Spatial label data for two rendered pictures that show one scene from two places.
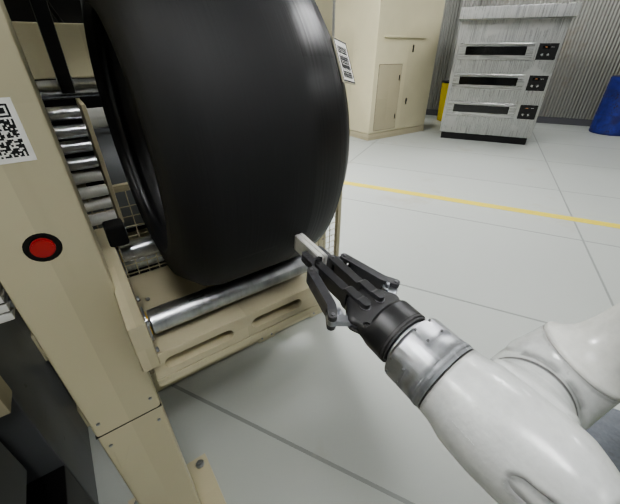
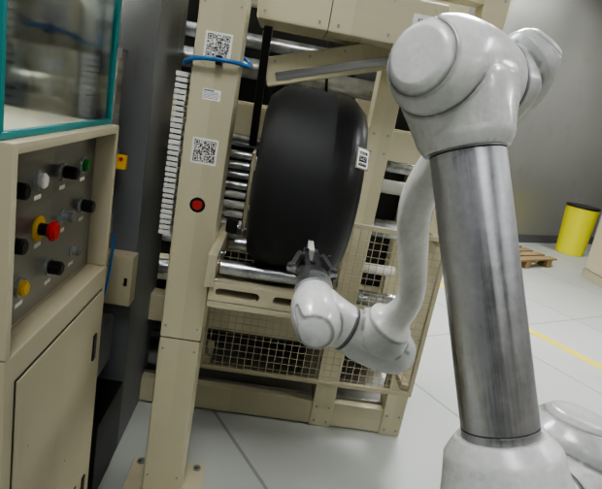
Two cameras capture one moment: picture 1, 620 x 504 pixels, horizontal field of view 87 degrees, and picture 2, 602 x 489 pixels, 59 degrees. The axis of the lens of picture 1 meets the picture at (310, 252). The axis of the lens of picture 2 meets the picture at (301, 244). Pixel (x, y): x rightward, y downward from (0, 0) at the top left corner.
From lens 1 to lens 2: 102 cm
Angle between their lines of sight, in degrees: 33
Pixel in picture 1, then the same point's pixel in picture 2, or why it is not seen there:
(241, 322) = (266, 294)
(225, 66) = (292, 146)
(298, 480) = not seen: outside the picture
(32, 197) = (205, 180)
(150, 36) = (271, 131)
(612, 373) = (384, 318)
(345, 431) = not seen: outside the picture
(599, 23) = not seen: outside the picture
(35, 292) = (183, 224)
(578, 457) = (317, 302)
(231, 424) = (239, 462)
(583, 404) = (364, 328)
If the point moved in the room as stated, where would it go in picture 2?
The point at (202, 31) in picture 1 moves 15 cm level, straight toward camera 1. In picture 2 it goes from (289, 133) to (269, 133)
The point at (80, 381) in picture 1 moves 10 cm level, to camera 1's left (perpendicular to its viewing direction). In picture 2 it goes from (173, 288) to (150, 277)
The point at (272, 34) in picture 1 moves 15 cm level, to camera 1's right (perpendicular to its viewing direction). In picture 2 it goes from (321, 139) to (373, 150)
